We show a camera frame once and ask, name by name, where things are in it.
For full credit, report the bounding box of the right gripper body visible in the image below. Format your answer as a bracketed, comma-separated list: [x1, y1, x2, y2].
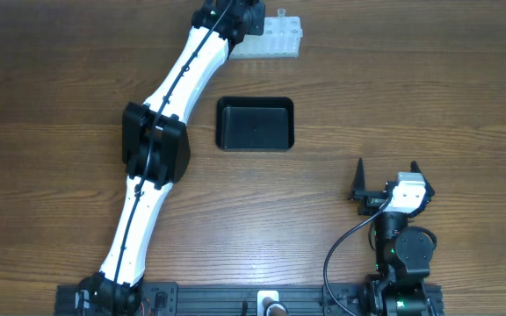
[351, 188, 390, 216]

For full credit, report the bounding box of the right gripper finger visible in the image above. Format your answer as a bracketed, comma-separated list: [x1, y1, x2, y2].
[351, 157, 369, 192]
[410, 161, 436, 201]

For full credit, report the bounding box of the black tray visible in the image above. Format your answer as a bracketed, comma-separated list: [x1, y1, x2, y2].
[215, 96, 296, 153]

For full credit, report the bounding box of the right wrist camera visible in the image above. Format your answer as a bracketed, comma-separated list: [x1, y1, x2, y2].
[384, 171, 428, 215]

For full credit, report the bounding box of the mounting rail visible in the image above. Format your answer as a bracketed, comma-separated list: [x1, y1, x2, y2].
[54, 282, 445, 316]

